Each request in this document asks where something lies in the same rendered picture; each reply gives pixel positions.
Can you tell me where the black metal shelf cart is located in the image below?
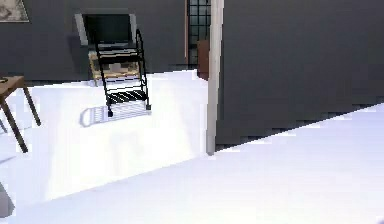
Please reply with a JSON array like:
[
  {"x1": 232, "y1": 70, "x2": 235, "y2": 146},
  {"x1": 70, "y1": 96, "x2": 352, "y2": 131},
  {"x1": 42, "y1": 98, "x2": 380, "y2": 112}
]
[{"x1": 92, "y1": 28, "x2": 152, "y2": 118}]

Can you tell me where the dark grid window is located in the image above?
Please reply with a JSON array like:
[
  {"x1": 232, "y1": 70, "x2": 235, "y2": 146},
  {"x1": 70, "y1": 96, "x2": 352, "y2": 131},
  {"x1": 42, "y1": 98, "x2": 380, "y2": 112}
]
[{"x1": 187, "y1": 0, "x2": 212, "y2": 66}]

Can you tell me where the light wooden television stand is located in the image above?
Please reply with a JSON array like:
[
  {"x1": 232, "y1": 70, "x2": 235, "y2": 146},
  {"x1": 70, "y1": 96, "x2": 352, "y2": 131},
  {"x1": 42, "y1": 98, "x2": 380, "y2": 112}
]
[{"x1": 87, "y1": 49, "x2": 142, "y2": 87}]

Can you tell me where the black television set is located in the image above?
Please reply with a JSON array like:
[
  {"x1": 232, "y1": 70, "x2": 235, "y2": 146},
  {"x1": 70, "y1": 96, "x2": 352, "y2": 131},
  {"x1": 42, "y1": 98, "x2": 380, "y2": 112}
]
[{"x1": 73, "y1": 13, "x2": 138, "y2": 51}]

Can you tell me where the brown wooden table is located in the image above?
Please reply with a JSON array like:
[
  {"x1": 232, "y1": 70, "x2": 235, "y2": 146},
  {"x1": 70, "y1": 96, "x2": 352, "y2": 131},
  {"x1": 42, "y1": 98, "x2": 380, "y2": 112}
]
[{"x1": 0, "y1": 75, "x2": 43, "y2": 154}]

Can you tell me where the framed wall picture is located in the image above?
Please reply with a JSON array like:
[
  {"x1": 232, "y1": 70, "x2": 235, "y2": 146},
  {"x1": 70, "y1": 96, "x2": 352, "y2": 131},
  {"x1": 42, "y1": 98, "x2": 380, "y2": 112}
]
[{"x1": 0, "y1": 0, "x2": 30, "y2": 24}]

